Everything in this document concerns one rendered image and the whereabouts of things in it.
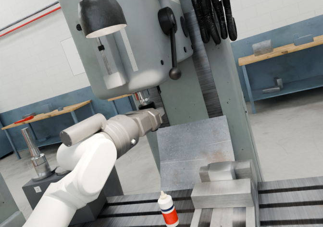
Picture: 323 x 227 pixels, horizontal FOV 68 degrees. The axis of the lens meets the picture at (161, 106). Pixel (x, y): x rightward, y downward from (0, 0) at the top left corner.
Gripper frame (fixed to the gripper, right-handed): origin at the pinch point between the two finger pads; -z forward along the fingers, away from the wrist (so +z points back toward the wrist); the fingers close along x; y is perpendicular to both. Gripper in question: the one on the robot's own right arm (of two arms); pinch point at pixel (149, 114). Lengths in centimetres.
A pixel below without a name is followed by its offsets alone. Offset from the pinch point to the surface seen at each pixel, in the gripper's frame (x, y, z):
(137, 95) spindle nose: -0.2, -6.7, 2.4
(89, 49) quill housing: 2.8, -21.1, 10.2
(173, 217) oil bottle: -1.4, 29.4, 5.9
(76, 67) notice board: 430, -48, -319
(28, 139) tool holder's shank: 46.1, -1.0, 12.3
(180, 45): -8.4, -16.0, -13.4
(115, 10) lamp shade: -17.3, -23.2, 20.8
